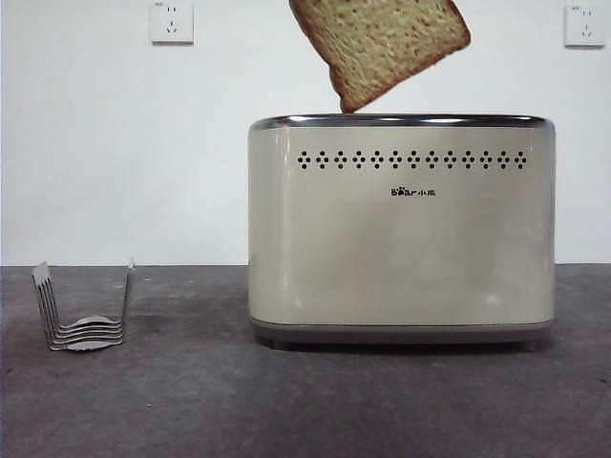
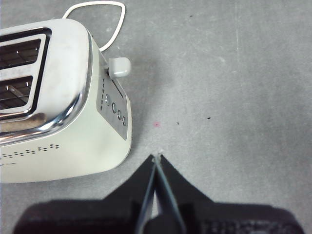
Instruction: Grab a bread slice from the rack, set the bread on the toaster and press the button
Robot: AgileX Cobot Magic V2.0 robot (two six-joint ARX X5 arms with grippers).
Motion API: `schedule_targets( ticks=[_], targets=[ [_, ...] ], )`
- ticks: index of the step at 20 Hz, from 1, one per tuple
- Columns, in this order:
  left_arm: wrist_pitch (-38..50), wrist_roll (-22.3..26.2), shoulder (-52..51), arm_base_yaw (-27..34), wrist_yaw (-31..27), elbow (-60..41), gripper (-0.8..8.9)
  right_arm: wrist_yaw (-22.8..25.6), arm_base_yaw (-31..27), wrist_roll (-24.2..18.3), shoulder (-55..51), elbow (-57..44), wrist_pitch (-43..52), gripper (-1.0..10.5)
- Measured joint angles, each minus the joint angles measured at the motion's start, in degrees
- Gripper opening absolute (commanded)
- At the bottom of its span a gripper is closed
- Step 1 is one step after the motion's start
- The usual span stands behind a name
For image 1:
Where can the cream toaster with chrome top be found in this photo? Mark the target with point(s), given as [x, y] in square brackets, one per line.
[401, 238]

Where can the white wall socket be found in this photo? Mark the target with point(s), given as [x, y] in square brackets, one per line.
[173, 22]
[584, 26]

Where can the slice of bread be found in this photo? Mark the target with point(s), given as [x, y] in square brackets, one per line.
[382, 43]

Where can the silver metal toast rack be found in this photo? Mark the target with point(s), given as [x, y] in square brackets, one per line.
[86, 329]

